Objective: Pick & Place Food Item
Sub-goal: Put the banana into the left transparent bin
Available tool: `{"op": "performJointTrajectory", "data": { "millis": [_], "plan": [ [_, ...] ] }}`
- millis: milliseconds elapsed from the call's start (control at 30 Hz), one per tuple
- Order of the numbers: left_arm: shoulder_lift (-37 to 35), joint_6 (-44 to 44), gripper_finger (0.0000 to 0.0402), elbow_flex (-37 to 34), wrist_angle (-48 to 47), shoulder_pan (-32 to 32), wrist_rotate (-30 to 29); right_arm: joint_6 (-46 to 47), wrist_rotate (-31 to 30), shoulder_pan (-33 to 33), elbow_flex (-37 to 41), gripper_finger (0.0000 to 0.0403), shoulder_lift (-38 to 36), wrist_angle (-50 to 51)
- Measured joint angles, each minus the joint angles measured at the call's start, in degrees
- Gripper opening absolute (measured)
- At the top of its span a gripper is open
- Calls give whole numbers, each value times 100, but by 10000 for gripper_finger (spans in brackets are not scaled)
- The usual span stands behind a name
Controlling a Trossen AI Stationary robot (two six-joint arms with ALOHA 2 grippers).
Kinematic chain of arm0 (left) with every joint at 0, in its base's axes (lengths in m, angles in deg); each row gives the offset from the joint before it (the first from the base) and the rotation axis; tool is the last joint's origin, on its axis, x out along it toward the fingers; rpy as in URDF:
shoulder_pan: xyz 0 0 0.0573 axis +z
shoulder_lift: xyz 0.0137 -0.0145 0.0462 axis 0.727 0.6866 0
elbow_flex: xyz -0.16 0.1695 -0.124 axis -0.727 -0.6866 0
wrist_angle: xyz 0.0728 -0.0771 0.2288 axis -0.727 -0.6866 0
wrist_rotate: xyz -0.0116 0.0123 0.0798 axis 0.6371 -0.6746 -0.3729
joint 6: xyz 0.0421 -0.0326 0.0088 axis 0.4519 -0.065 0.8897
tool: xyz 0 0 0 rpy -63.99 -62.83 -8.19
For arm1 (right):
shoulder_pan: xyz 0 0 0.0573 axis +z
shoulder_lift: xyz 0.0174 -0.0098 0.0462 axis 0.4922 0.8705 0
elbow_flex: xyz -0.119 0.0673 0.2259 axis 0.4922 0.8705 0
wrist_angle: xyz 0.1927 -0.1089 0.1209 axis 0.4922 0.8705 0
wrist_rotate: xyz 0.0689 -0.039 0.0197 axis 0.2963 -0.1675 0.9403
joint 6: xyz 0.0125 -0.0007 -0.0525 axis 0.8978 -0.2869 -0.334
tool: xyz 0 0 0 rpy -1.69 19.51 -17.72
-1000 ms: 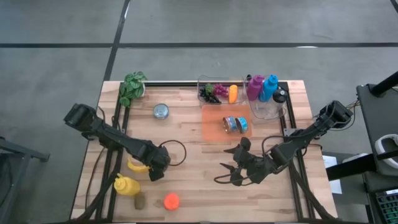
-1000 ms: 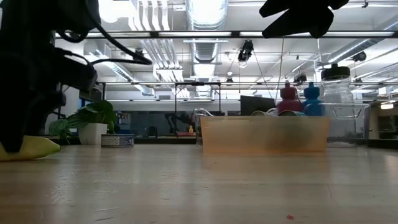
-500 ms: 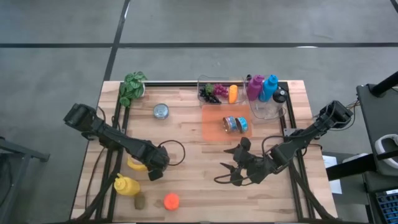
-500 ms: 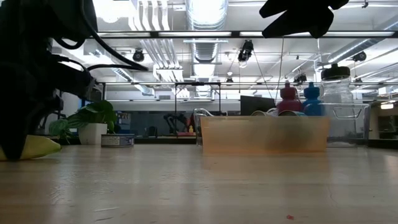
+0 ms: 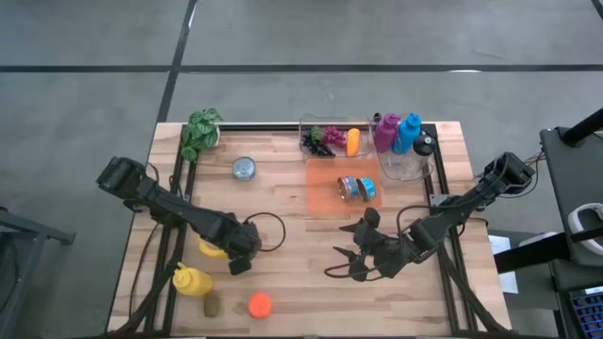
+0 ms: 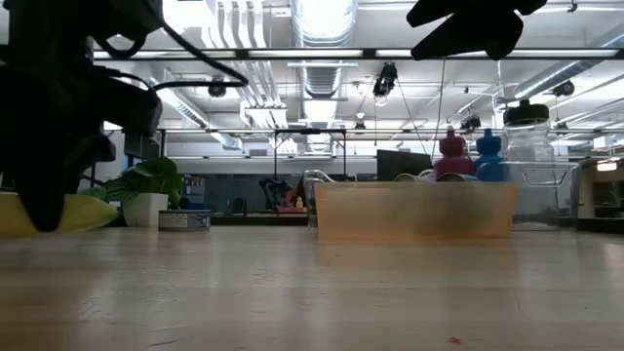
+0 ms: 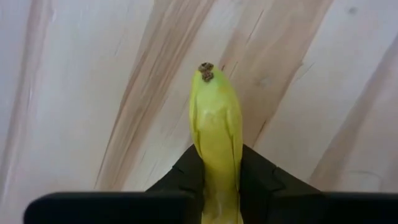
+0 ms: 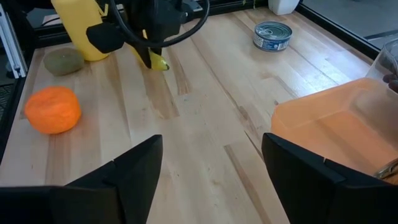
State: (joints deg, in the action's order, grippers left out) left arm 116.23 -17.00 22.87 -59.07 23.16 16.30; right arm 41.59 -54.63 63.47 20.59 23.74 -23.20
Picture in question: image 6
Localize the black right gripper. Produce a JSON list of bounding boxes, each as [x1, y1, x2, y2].
[[406, 0, 548, 61]]

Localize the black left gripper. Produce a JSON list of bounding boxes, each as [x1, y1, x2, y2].
[[0, 61, 165, 234]]

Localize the yellow toy banana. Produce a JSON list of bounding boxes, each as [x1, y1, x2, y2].
[[0, 191, 120, 240]]

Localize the clear bottle with black cap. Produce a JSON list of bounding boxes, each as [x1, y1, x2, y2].
[[501, 98, 558, 229]]

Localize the magenta plastic bottle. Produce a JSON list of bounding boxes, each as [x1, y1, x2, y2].
[[433, 127, 476, 179]]

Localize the blue plastic bottle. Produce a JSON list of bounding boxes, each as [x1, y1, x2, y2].
[[471, 128, 512, 183]]

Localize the silver can blue white label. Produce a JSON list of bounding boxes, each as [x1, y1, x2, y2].
[[157, 209, 213, 232]]

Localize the black ceiling spotlight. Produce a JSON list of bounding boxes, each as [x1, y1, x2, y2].
[[207, 75, 228, 98], [371, 61, 399, 98], [552, 79, 576, 98], [459, 113, 484, 133]]

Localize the green plant in white pot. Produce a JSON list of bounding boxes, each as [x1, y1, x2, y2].
[[79, 156, 186, 228]]

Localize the black computer monitor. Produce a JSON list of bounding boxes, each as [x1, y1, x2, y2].
[[375, 148, 434, 183]]

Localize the orange translucent plastic bin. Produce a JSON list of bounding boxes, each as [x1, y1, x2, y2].
[[312, 180, 519, 244]]

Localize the clear plastic bin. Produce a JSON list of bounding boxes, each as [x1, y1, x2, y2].
[[302, 160, 583, 231]]

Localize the black background table frame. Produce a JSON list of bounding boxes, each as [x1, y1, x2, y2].
[[158, 127, 348, 189]]

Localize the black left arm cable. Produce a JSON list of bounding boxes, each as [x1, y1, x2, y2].
[[95, 21, 251, 93]]

